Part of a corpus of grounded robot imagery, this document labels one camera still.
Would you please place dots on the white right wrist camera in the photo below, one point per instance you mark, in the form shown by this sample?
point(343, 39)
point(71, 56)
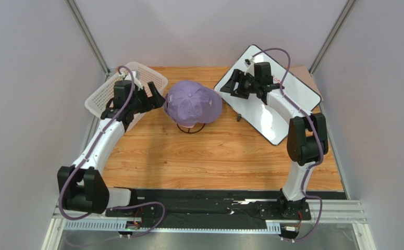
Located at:
point(250, 62)

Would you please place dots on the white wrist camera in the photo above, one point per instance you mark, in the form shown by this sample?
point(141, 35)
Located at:
point(250, 62)
point(133, 76)

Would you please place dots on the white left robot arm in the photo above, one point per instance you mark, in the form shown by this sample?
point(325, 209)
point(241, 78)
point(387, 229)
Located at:
point(82, 188)

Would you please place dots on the lavender cap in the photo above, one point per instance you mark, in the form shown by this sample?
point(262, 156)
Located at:
point(188, 103)

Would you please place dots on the white dry-erase board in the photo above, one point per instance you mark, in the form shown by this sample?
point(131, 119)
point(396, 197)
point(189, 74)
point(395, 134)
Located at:
point(298, 85)

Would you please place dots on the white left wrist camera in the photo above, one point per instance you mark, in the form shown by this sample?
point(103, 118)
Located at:
point(133, 76)

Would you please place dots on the white plastic basket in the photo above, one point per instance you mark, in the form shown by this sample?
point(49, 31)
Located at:
point(97, 101)

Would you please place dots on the black wire hat stand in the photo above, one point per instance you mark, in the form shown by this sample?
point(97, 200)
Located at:
point(198, 127)

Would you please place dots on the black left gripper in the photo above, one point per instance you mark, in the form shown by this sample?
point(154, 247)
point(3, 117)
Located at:
point(156, 101)

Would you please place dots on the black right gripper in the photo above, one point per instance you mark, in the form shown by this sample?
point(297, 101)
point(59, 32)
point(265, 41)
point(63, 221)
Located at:
point(241, 84)

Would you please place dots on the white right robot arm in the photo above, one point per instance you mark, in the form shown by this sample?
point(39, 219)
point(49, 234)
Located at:
point(307, 141)

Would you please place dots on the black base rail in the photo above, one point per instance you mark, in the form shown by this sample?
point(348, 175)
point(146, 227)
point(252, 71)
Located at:
point(213, 209)

